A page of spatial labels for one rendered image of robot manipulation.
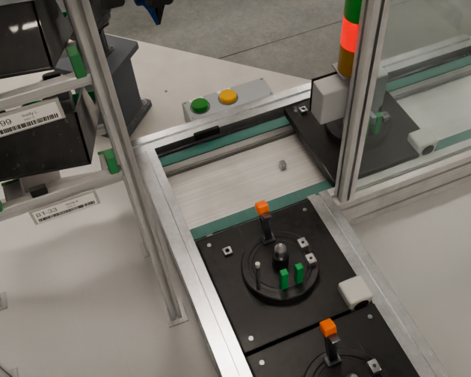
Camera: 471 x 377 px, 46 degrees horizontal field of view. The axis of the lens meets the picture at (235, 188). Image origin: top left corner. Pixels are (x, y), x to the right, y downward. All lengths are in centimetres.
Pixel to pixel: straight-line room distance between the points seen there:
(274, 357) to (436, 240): 46
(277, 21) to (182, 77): 172
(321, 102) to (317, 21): 230
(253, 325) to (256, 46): 224
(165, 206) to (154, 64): 58
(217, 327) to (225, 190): 33
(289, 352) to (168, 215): 37
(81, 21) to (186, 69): 101
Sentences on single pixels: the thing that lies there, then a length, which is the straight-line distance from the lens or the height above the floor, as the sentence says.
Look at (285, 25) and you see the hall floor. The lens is 318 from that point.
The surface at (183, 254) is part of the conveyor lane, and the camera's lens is 106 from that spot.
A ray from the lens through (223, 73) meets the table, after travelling 155.
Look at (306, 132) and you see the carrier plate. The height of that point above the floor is 97.
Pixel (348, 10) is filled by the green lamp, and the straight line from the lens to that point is 85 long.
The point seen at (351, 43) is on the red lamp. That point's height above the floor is 133.
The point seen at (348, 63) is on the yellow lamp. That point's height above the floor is 129.
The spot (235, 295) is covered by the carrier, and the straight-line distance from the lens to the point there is 100.
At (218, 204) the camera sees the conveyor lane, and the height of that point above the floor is 92.
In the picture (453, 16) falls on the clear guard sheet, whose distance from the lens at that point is 94.
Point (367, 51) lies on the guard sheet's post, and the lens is 86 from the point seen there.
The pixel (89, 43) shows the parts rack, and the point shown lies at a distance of 61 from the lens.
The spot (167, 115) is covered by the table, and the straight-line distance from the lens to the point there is 145.
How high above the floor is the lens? 185
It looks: 52 degrees down
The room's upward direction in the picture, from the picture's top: 5 degrees counter-clockwise
